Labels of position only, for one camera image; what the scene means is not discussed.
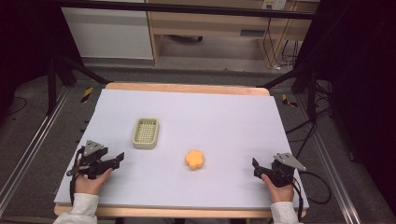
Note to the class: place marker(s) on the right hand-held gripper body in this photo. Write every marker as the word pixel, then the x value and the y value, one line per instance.
pixel 283 171

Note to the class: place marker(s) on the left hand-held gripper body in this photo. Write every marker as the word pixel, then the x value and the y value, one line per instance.
pixel 93 154

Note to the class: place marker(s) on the person's right hand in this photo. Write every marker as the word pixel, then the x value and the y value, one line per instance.
pixel 281 193

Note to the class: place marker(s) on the person's left hand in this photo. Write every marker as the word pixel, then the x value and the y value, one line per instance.
pixel 90 185

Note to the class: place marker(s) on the pale green slotted soap dish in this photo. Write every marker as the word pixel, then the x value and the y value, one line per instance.
pixel 145 133

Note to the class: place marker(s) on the yellow black striped floor tape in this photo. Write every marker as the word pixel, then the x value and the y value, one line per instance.
pixel 87 95
pixel 289 101

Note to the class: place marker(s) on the orange flower-shaped soap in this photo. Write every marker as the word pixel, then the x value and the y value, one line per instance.
pixel 194 159

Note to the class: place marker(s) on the white foam mat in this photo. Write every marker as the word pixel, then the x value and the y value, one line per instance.
pixel 199 130

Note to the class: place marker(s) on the black metal stand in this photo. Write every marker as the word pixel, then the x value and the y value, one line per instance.
pixel 311 90
pixel 51 84

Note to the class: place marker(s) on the wooden table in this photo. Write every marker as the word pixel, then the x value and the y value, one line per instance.
pixel 186 87

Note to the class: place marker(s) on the dark curtain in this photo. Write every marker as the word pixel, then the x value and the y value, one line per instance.
pixel 28 40
pixel 361 77

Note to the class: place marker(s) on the white cabinet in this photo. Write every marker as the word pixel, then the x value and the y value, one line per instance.
pixel 109 31

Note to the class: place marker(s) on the wooden desk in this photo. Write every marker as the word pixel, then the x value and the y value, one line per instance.
pixel 211 23

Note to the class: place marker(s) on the metal floor rail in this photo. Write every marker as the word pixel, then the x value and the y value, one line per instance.
pixel 331 174
pixel 34 141

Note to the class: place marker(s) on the white wall socket strip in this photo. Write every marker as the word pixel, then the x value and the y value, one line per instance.
pixel 274 3

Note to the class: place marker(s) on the black horizontal frame bar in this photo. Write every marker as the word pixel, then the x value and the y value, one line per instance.
pixel 186 7

